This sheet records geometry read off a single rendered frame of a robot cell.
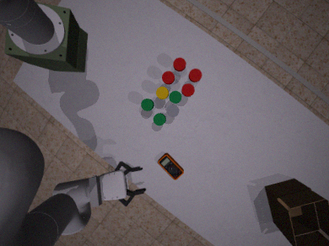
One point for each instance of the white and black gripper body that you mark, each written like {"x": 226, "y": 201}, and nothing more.
{"x": 113, "y": 185}

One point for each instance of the orange digital multimeter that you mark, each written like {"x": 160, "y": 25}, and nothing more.
{"x": 171, "y": 166}

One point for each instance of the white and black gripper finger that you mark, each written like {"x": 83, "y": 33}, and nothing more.
{"x": 128, "y": 168}
{"x": 132, "y": 194}

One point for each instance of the green bottle cap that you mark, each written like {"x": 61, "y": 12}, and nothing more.
{"x": 148, "y": 104}
{"x": 160, "y": 119}
{"x": 175, "y": 97}

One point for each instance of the brown cardboard box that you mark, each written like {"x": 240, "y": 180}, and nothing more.
{"x": 291, "y": 194}

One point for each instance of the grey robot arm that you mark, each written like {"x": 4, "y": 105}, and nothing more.
{"x": 21, "y": 161}

